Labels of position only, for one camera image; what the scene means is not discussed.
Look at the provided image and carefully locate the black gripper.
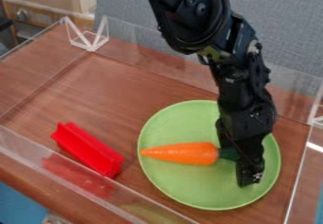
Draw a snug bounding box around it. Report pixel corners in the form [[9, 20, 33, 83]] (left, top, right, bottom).
[[216, 85, 278, 187]]

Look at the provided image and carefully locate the green round plate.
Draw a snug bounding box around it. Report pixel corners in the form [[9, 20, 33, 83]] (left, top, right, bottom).
[[137, 100, 282, 211]]

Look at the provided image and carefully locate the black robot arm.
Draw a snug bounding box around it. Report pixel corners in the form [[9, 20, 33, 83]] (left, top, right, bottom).
[[148, 0, 278, 187]]

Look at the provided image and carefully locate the orange toy carrot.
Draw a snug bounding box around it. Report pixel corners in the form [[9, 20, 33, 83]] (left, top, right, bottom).
[[139, 142, 243, 166]]

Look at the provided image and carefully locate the red plastic block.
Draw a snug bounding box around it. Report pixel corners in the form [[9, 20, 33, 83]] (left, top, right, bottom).
[[51, 122, 124, 179]]

